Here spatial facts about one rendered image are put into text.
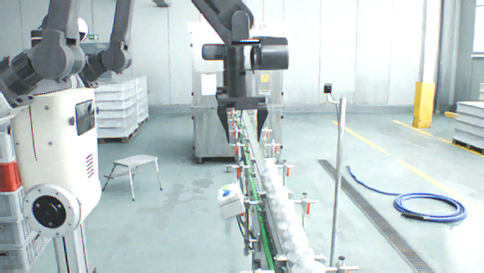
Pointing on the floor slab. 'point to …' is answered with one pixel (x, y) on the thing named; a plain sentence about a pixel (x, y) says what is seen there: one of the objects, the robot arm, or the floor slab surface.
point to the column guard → (423, 104)
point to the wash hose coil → (423, 197)
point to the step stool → (130, 168)
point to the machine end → (203, 121)
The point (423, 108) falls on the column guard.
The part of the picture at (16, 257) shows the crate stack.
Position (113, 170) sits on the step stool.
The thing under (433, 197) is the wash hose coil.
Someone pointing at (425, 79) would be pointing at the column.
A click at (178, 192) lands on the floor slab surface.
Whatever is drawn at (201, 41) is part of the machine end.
